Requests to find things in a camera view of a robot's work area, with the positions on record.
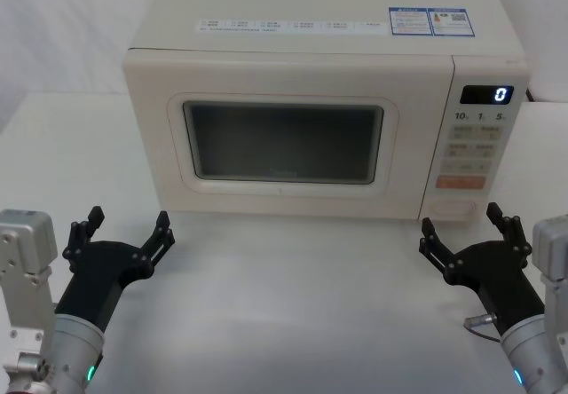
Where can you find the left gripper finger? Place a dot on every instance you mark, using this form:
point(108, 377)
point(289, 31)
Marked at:
point(80, 236)
point(159, 241)

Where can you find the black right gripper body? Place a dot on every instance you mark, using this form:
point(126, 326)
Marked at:
point(497, 274)

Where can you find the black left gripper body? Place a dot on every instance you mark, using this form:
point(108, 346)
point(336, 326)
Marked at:
point(100, 270)

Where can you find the cream microwave oven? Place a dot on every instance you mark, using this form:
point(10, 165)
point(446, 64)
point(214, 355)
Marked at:
point(284, 70)

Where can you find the blue bordered label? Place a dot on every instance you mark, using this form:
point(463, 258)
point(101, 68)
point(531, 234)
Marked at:
point(430, 21)

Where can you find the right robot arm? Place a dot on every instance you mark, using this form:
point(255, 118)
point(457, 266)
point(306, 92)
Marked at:
point(530, 343)

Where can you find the white table cloth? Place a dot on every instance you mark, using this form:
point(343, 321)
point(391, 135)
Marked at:
point(288, 305)

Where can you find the long white label strip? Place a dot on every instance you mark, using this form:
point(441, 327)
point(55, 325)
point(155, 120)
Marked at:
point(290, 26)

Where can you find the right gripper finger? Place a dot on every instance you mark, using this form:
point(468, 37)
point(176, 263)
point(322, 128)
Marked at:
point(510, 230)
point(437, 247)

